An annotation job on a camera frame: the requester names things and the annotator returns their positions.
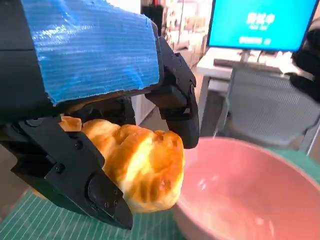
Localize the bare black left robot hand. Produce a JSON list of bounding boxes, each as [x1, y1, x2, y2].
[[0, 0, 201, 231]]

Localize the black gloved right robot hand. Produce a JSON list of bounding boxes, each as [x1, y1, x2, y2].
[[289, 23, 320, 104]]

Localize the long braided toy bread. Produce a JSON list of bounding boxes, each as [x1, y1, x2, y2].
[[58, 116, 185, 214]]

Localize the pink bowl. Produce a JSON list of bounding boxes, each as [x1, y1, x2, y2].
[[172, 136, 320, 240]]

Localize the grey mesh chair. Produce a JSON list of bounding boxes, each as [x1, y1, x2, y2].
[[212, 66, 320, 154]]

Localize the monitor with blue screen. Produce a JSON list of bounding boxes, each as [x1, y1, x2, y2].
[[207, 0, 316, 63]]

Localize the green cutting mat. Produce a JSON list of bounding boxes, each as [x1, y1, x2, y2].
[[0, 147, 320, 240]]

